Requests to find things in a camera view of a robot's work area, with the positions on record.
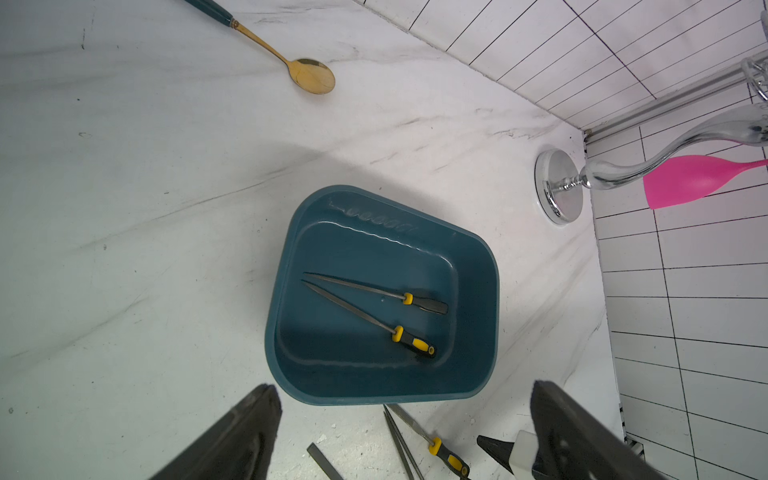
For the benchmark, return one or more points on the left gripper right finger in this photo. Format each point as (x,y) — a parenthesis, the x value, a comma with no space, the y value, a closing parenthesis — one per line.
(575,445)

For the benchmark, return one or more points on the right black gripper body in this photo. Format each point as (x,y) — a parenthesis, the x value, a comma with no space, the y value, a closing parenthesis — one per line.
(521,457)

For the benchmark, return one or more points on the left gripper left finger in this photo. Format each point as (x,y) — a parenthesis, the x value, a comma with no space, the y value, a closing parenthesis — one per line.
(238,446)

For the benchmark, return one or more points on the crossing yellow file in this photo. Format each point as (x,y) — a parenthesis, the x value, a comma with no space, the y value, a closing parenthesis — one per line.
(436,446)

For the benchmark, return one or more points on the teal plastic storage box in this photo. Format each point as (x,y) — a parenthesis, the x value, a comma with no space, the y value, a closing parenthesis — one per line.
(321,354)

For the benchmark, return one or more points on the chrome glass holder stand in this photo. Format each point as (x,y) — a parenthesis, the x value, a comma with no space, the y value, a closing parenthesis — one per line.
(559,184)

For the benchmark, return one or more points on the pink plastic wine glass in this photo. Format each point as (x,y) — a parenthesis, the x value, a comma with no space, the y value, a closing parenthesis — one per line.
(685,179)

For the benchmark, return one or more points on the gold spoon dark handle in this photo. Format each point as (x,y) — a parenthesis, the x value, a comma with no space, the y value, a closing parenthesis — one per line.
(310,75)

